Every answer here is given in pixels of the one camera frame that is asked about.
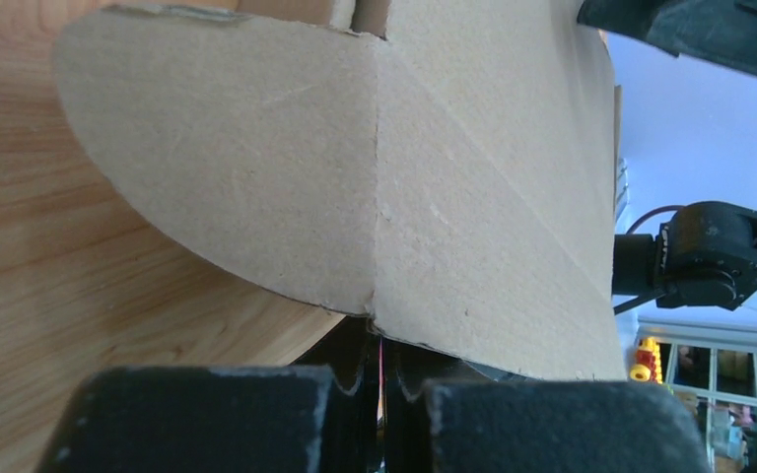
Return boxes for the colourful toy bricks outside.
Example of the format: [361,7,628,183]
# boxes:
[629,337,663,384]

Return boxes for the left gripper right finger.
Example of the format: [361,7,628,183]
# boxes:
[383,341,711,472]

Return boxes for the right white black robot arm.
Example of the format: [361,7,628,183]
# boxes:
[577,1,757,314]

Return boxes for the cardboard box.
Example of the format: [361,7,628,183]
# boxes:
[52,1,626,380]

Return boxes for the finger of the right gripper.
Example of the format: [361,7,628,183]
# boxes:
[577,0,757,77]

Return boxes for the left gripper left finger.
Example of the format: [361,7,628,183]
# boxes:
[37,318,379,472]

